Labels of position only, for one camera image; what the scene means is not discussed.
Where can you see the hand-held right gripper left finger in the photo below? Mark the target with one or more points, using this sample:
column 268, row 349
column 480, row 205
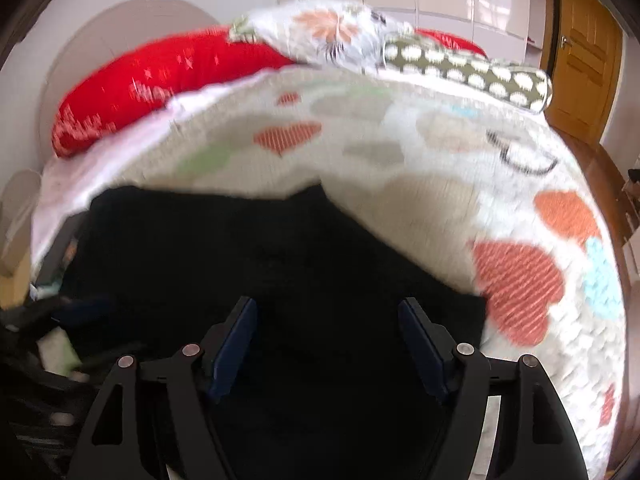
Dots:
column 235, row 345

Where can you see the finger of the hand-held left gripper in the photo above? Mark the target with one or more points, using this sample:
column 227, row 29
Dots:
column 80, row 310

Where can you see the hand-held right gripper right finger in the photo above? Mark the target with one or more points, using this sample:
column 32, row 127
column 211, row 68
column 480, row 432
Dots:
column 425, row 345

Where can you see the black pants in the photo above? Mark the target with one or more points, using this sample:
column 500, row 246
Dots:
column 300, row 270

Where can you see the quilted heart-print bedspread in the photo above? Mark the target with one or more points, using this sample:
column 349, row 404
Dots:
column 400, row 170

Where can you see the red pillow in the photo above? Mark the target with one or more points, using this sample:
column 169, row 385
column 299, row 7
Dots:
column 165, row 75
column 450, row 42

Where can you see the green spotted bolster pillow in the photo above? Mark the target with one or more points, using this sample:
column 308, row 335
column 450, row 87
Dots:
column 475, row 72

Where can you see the beige padded headboard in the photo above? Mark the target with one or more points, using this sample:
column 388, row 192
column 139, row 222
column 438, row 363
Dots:
column 125, row 25

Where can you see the wooden door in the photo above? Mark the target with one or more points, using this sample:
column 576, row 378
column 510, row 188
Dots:
column 585, row 60

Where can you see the white floral pillow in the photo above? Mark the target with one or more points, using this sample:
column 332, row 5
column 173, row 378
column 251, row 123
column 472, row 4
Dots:
column 325, row 25

